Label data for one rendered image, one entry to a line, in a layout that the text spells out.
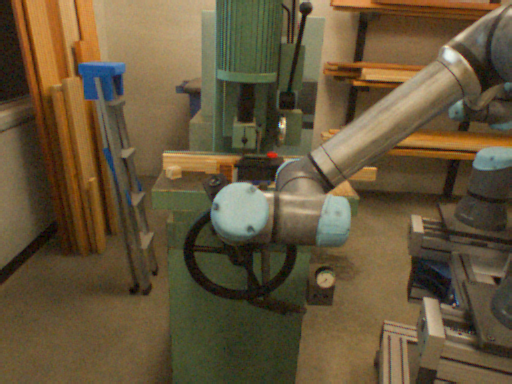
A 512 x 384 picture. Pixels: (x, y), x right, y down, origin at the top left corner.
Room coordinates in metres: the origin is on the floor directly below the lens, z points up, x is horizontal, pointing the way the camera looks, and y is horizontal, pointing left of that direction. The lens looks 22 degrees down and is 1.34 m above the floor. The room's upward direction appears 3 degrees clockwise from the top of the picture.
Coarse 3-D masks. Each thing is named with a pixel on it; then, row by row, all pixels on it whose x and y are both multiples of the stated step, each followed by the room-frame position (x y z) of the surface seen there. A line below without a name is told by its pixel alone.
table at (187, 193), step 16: (160, 176) 1.16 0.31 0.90; (192, 176) 1.17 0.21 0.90; (208, 176) 1.18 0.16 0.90; (160, 192) 1.04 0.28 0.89; (176, 192) 1.05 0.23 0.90; (192, 192) 1.05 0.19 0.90; (160, 208) 1.04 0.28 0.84; (176, 208) 1.05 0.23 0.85; (192, 208) 1.05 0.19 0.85; (352, 208) 1.08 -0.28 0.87
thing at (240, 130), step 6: (234, 120) 1.24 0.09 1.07; (234, 126) 1.17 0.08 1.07; (240, 126) 1.17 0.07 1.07; (246, 126) 1.17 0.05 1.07; (252, 126) 1.18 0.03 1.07; (234, 132) 1.17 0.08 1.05; (240, 132) 1.17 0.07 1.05; (246, 132) 1.17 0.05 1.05; (252, 132) 1.17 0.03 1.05; (234, 138) 1.17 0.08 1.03; (240, 138) 1.17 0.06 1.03; (252, 138) 1.17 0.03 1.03; (234, 144) 1.17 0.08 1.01; (240, 144) 1.17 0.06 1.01; (246, 144) 1.17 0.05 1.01; (252, 144) 1.17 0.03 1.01
